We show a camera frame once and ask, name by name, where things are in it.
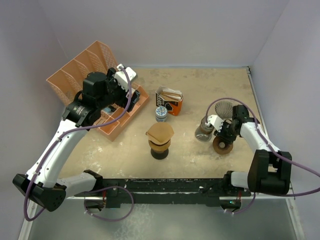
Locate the clear glass carafe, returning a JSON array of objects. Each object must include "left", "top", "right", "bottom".
[{"left": 194, "top": 117, "right": 214, "bottom": 142}]

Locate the purple cable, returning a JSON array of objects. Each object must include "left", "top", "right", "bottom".
[
  {"left": 205, "top": 97, "right": 320, "bottom": 216},
  {"left": 23, "top": 65, "right": 136, "bottom": 222}
]

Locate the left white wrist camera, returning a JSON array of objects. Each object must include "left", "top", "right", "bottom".
[{"left": 114, "top": 64, "right": 138, "bottom": 91}]

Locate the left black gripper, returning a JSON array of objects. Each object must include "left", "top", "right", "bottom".
[{"left": 96, "top": 68, "right": 139, "bottom": 112}]

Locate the orange coffee filter box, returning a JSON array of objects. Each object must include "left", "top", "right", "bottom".
[{"left": 155, "top": 86, "right": 184, "bottom": 116}]

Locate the small blue white jar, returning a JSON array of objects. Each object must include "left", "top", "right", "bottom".
[{"left": 155, "top": 106, "right": 168, "bottom": 122}]

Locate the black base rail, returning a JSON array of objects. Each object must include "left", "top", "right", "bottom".
[{"left": 73, "top": 177, "right": 251, "bottom": 209}]

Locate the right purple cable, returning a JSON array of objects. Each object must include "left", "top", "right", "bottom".
[{"left": 205, "top": 97, "right": 320, "bottom": 216}]

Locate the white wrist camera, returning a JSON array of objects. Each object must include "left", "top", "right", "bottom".
[
  {"left": 114, "top": 64, "right": 138, "bottom": 91},
  {"left": 205, "top": 114, "right": 224, "bottom": 132}
]

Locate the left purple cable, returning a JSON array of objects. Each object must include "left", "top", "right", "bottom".
[{"left": 23, "top": 65, "right": 136, "bottom": 222}]

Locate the light wooden dripper ring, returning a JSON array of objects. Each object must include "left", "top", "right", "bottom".
[{"left": 148, "top": 139, "right": 172, "bottom": 152}]

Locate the pink plastic desk organizer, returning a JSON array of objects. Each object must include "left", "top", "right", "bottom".
[{"left": 46, "top": 41, "right": 149, "bottom": 141}]

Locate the brown paper coffee filter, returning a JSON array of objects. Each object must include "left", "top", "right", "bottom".
[{"left": 145, "top": 122, "right": 174, "bottom": 145}]

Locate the dark wooden dripper ring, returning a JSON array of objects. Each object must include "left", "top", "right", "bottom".
[{"left": 212, "top": 136, "right": 234, "bottom": 156}]

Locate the smoky glass dripper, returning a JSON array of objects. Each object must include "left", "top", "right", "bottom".
[{"left": 214, "top": 100, "right": 233, "bottom": 119}]

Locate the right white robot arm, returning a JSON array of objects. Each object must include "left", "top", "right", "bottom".
[{"left": 209, "top": 104, "right": 292, "bottom": 196}]

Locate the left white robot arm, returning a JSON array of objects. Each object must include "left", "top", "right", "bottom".
[{"left": 12, "top": 64, "right": 140, "bottom": 221}]

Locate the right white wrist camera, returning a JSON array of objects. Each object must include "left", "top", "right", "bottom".
[{"left": 205, "top": 114, "right": 224, "bottom": 132}]

